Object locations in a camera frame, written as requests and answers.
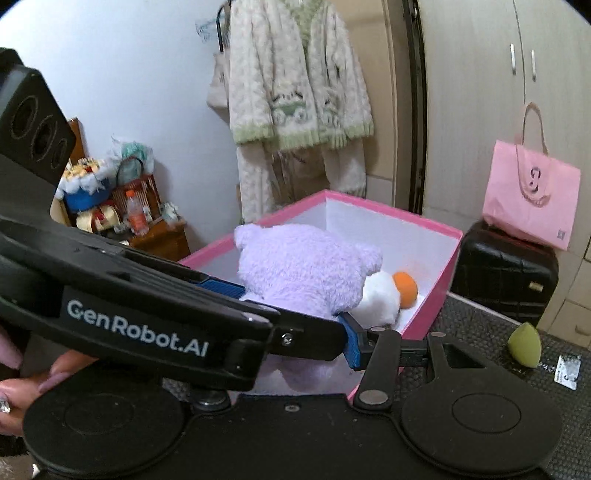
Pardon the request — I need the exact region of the white plush toy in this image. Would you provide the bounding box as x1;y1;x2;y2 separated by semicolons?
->
351;270;401;329

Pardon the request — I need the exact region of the orange sponge ball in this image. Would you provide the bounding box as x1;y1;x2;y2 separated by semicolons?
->
393;271;419;309

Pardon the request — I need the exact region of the purple plush toy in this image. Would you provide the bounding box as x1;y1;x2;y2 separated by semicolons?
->
232;222;385;393

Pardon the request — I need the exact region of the person's left hand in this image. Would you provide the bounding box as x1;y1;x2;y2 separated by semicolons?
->
1;328;96;436

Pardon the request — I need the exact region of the wooden side cabinet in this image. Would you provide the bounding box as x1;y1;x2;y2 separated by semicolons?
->
68;118;190;261

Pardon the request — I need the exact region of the orange drink bottle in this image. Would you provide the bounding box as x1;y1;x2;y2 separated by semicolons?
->
126;190;149;236

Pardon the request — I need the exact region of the blue flower bouquet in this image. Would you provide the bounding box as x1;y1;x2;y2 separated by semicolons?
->
54;157;117;213

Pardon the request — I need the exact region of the pink cardboard box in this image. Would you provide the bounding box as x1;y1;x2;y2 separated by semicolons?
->
177;188;465;402

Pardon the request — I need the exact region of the woven basket bag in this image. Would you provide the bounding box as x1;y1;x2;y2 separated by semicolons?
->
111;156;161;219

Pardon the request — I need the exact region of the black suitcase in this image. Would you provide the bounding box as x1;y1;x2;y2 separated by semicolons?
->
451;221;559;326

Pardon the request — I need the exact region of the black table mat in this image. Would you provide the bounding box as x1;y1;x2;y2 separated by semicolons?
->
403;295;590;479

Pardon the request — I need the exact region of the cream knit cardigan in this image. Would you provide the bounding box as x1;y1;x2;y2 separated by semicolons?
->
228;1;375;223

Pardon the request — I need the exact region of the small foil sachet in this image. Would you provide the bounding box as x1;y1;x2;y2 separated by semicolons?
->
554;354;581;391

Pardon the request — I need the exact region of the pink tote bag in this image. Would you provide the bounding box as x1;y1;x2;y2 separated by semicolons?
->
482;102;581;251

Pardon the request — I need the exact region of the black clothes rack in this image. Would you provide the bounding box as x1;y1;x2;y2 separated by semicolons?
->
207;1;426;212

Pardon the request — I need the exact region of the beige wooden wardrobe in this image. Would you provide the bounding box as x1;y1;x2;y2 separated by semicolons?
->
414;1;590;347

